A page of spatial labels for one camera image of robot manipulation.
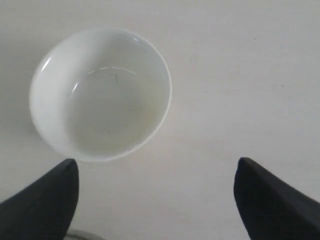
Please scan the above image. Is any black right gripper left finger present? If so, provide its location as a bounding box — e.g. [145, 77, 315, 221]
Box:
[0, 158, 79, 240]

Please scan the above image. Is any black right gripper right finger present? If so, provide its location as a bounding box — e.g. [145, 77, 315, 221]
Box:
[233, 157, 320, 240]

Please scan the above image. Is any white ceramic bowl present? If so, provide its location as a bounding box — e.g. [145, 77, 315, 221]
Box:
[29, 27, 172, 163]

